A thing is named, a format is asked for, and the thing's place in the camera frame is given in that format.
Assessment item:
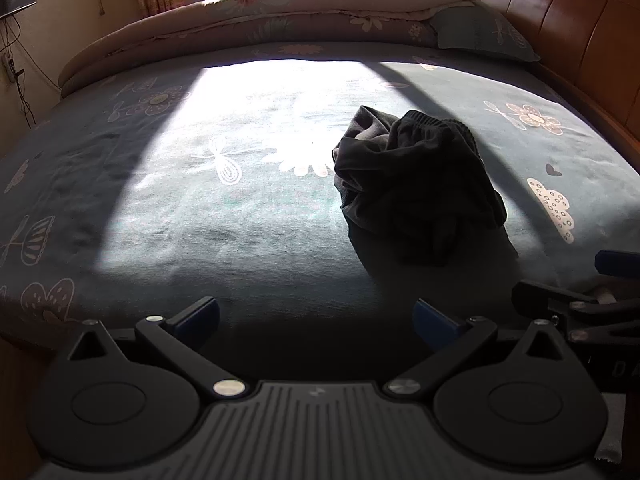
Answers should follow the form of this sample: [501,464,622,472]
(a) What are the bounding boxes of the wooden headboard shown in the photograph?
[457,0,640,161]

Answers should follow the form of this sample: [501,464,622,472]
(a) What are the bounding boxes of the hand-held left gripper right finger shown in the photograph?
[382,297,572,401]

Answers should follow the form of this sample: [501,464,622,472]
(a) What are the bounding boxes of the black wall cable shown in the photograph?
[0,15,56,126]

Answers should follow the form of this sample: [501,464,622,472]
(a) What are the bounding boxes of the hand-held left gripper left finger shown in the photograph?
[67,296,248,401]

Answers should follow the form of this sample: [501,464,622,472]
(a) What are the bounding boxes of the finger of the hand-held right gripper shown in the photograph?
[585,250,640,306]
[512,280,640,346]

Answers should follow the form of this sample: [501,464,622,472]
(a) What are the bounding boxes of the dark grey pants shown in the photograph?
[332,105,507,267]

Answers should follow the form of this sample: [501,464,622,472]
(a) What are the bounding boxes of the folded floral quilt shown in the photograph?
[57,0,481,101]

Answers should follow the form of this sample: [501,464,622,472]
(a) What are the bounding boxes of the teal printed pillow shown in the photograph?
[430,5,542,63]

